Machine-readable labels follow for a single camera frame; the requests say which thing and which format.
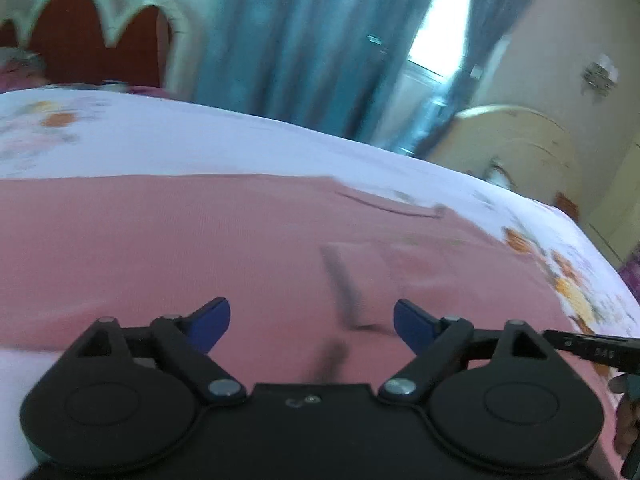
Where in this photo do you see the pink knit sweater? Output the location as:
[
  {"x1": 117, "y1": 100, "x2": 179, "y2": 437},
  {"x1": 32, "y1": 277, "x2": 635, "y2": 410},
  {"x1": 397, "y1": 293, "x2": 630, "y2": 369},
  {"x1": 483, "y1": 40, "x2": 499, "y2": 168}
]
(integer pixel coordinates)
[{"x1": 0, "y1": 174, "x2": 621, "y2": 480}]

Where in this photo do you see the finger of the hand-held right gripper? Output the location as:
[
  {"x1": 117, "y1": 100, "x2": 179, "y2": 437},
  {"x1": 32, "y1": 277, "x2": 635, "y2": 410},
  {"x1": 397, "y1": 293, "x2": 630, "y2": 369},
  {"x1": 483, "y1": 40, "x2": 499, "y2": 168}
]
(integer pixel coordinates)
[{"x1": 542, "y1": 329, "x2": 640, "y2": 377}]

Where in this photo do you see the window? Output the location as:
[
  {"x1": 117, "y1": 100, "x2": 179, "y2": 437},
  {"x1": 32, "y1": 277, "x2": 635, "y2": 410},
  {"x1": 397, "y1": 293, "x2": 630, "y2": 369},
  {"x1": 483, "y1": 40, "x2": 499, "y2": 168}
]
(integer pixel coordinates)
[{"x1": 395, "y1": 0, "x2": 477, "y2": 111}]

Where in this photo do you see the person's right hand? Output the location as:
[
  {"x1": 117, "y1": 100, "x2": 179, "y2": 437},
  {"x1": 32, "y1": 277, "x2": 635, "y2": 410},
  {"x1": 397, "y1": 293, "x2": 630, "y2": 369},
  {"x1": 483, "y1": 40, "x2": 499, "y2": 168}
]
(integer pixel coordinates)
[{"x1": 613, "y1": 394, "x2": 640, "y2": 457}]

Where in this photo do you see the cream wooden headboard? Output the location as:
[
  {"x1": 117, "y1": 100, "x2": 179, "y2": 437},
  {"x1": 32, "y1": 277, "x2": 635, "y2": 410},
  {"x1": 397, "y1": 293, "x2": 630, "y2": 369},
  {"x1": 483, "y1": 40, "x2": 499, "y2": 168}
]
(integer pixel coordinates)
[{"x1": 430, "y1": 105, "x2": 585, "y2": 222}]

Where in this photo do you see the cream wardrobe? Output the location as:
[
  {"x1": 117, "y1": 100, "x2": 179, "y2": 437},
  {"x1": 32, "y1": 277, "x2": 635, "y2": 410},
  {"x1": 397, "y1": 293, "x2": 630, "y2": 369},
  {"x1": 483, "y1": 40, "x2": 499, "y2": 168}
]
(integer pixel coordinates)
[{"x1": 585, "y1": 140, "x2": 640, "y2": 267}]

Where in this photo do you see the pink pillow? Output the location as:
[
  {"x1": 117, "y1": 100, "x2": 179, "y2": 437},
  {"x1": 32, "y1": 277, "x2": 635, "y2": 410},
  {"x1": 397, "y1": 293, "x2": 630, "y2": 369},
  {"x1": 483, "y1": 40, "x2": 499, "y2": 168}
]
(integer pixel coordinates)
[{"x1": 0, "y1": 46, "x2": 52, "y2": 92}]

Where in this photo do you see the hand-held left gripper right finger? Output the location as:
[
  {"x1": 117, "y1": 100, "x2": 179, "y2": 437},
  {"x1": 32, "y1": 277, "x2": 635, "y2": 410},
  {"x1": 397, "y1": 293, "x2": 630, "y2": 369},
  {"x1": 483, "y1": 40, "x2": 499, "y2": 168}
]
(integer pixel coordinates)
[{"x1": 377, "y1": 299, "x2": 557, "y2": 407}]

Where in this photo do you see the teal patterned curtain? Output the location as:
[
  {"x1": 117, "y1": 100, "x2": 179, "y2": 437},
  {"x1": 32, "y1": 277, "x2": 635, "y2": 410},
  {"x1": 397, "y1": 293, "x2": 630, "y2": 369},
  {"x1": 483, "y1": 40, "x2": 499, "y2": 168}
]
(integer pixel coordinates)
[{"x1": 192, "y1": 0, "x2": 448, "y2": 156}]

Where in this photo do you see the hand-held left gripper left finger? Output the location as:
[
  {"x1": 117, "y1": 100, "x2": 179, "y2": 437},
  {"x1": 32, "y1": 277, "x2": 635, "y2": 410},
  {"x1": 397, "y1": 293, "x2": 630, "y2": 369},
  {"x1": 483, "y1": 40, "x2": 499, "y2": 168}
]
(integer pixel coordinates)
[{"x1": 75, "y1": 297, "x2": 248, "y2": 407}]

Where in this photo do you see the grey-blue curtain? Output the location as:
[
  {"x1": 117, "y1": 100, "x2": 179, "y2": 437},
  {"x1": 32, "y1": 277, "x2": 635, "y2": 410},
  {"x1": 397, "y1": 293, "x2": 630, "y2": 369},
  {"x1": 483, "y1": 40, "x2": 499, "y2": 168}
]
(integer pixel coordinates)
[{"x1": 400, "y1": 0, "x2": 523, "y2": 157}]

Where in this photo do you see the red headboard with white frame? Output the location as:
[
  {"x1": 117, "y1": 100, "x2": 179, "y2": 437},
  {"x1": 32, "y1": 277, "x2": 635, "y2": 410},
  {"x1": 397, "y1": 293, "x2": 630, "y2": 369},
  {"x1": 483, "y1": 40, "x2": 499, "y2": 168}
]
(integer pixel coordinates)
[{"x1": 0, "y1": 0, "x2": 201, "y2": 101}]

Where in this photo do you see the white floral bed sheet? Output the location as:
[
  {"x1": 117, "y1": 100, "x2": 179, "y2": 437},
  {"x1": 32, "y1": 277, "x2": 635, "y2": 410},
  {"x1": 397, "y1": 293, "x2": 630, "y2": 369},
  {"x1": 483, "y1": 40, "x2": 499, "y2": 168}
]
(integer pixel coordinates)
[{"x1": 0, "y1": 87, "x2": 640, "y2": 480}]

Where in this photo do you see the silver wall ornament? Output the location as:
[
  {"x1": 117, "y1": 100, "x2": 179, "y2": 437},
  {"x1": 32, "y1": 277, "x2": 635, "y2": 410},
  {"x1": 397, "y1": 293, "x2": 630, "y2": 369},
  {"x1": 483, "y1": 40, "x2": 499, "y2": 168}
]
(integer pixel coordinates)
[{"x1": 581, "y1": 52, "x2": 621, "y2": 97}]

